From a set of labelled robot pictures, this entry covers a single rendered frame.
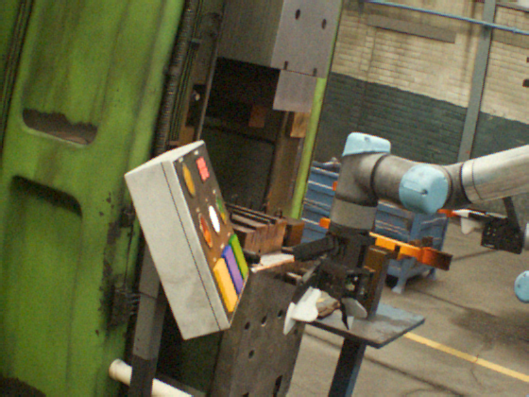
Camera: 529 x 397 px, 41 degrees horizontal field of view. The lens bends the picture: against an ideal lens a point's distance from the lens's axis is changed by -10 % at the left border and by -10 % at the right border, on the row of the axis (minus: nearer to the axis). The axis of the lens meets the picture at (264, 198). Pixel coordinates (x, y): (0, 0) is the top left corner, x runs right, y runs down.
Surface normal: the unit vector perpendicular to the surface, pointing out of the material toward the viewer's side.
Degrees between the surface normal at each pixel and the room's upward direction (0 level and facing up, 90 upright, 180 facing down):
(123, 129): 89
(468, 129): 90
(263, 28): 90
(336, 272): 90
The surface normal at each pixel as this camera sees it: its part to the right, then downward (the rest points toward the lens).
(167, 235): -0.07, 0.15
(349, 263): -0.79, -0.06
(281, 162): 0.86, 0.25
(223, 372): -0.48, 0.05
